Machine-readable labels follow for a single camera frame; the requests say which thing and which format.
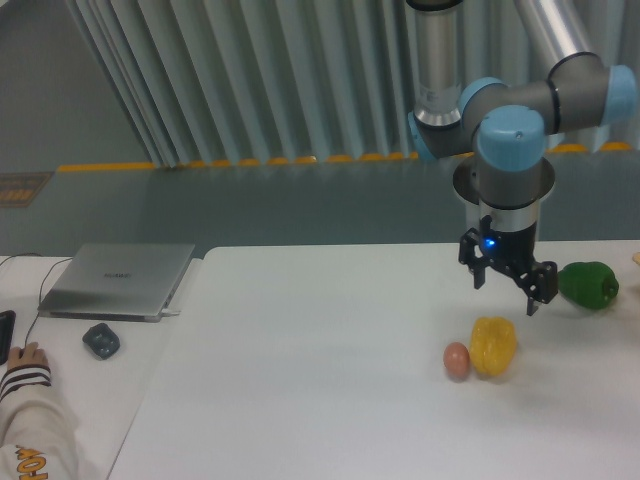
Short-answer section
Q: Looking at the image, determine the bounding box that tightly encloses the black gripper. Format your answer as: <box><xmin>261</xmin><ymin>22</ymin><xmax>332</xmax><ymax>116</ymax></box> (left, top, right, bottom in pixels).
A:
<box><xmin>458</xmin><ymin>215</ymin><xmax>558</xmax><ymax>316</ymax></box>

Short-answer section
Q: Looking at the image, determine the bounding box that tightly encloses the yellow bell pepper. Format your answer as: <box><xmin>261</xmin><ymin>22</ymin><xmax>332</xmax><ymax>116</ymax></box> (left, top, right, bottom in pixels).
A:
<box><xmin>469</xmin><ymin>317</ymin><xmax>518</xmax><ymax>376</ymax></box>

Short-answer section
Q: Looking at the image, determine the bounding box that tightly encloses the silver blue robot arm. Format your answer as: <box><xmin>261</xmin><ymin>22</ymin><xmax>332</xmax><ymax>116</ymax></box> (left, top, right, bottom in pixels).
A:
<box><xmin>408</xmin><ymin>1</ymin><xmax>639</xmax><ymax>313</ymax></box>

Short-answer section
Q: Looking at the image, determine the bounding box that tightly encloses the cream sleeved forearm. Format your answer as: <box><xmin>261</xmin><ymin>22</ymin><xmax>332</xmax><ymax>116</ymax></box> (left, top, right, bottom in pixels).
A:
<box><xmin>1</xmin><ymin>364</ymin><xmax>79</xmax><ymax>479</ymax></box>

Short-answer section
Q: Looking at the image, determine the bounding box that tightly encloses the green bell pepper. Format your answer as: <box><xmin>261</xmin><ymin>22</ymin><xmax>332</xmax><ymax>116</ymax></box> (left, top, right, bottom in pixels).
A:
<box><xmin>558</xmin><ymin>261</ymin><xmax>619</xmax><ymax>310</ymax></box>

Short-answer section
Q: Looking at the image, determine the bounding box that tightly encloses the person's hand on mouse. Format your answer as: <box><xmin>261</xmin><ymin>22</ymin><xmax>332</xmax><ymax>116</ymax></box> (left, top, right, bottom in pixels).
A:
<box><xmin>7</xmin><ymin>342</ymin><xmax>49</xmax><ymax>370</ymax></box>

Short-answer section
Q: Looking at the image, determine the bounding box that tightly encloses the brown egg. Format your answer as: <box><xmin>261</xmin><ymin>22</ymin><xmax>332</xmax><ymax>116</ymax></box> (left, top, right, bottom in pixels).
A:
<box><xmin>443</xmin><ymin>342</ymin><xmax>470</xmax><ymax>379</ymax></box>

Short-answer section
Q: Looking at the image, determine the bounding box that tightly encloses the silver closed laptop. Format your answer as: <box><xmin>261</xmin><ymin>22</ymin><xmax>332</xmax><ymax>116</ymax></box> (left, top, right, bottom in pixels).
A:
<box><xmin>38</xmin><ymin>243</ymin><xmax>195</xmax><ymax>322</ymax></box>

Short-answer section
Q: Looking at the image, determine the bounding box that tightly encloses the dark grey small tray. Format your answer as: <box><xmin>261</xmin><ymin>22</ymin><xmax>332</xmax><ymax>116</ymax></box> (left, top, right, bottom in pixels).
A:
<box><xmin>82</xmin><ymin>323</ymin><xmax>121</xmax><ymax>360</ymax></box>

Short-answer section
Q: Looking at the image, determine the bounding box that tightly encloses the black keyboard edge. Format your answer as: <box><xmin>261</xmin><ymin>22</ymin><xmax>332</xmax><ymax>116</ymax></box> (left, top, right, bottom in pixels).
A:
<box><xmin>0</xmin><ymin>310</ymin><xmax>16</xmax><ymax>365</ymax></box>

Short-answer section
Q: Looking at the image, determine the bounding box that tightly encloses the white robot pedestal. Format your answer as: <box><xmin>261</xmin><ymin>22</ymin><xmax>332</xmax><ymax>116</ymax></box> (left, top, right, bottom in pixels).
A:
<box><xmin>453</xmin><ymin>155</ymin><xmax>555</xmax><ymax>250</ymax></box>

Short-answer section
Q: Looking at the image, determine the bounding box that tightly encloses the black mouse cable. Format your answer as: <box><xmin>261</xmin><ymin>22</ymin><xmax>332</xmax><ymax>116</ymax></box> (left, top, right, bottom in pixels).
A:
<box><xmin>0</xmin><ymin>252</ymin><xmax>74</xmax><ymax>348</ymax></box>

